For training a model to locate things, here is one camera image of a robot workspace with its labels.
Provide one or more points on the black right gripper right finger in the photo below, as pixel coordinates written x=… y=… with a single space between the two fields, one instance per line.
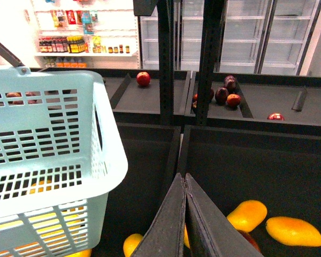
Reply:
x=209 y=231

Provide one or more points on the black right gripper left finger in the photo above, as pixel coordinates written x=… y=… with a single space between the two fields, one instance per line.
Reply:
x=165 y=236

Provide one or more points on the light blue plastic basket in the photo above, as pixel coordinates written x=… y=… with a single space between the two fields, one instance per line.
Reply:
x=60 y=156

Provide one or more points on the brown basket handle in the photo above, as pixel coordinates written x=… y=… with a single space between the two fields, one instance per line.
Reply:
x=10 y=57

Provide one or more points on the red yellow mango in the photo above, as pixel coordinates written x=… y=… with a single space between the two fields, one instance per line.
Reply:
x=250 y=239

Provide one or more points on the orange red apple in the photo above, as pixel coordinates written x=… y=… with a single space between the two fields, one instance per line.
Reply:
x=233 y=100

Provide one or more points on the dark red apple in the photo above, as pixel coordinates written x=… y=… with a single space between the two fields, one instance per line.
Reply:
x=221 y=95
x=230 y=83

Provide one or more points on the glass door refrigerator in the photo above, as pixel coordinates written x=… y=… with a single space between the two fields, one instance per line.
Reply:
x=266 y=37

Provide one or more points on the white grocery shelf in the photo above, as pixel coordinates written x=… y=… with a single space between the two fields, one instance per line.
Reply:
x=93 y=34

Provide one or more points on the black display shelf frame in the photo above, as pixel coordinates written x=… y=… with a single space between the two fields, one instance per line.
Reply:
x=239 y=155

